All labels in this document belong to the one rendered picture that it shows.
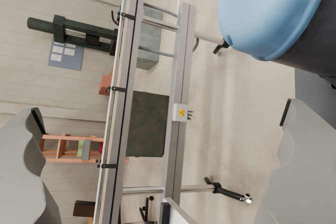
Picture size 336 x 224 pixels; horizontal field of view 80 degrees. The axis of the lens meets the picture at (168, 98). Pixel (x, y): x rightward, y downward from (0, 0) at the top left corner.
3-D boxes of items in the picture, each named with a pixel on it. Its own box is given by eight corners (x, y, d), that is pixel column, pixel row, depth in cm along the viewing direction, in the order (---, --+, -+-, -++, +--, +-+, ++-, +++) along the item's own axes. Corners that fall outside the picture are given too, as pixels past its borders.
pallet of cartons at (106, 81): (121, 73, 736) (101, 70, 709) (128, 65, 627) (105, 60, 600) (118, 97, 722) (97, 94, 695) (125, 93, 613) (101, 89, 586)
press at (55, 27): (125, 40, 757) (34, 18, 646) (131, 29, 670) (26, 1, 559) (123, 59, 744) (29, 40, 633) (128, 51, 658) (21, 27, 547)
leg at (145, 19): (232, 47, 164) (140, 21, 135) (225, 50, 172) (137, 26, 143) (232, 37, 165) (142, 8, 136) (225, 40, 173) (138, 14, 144)
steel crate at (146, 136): (153, 97, 359) (112, 91, 332) (178, 92, 264) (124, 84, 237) (147, 145, 350) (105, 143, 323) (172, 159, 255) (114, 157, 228)
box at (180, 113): (187, 122, 138) (175, 121, 134) (183, 122, 142) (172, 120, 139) (188, 104, 139) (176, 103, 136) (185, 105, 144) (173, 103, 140)
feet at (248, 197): (252, 206, 134) (235, 207, 129) (208, 182, 180) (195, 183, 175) (252, 193, 135) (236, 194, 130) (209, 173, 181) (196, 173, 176)
